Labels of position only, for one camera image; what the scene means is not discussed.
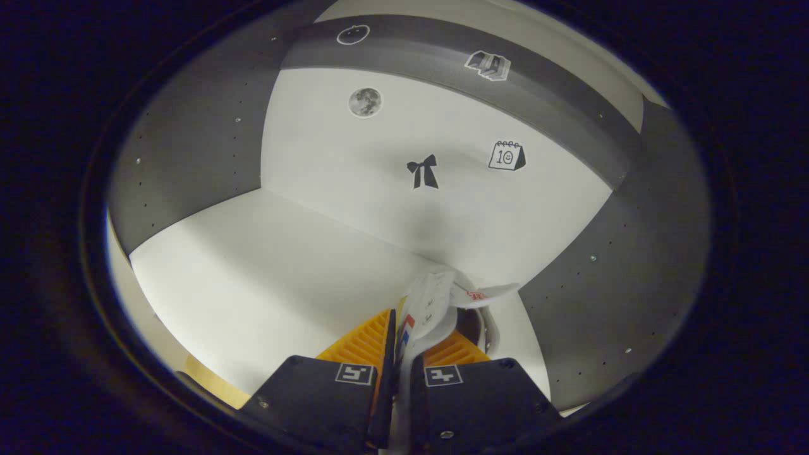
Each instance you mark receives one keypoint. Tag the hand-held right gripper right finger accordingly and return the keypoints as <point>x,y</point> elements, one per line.
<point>417,411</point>

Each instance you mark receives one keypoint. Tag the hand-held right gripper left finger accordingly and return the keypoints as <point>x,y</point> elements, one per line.
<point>388,392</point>

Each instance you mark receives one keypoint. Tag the grey shoe cabinet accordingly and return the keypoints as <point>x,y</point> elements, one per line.
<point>316,265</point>

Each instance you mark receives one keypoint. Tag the white shoe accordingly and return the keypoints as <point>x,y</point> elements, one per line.
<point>436,303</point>

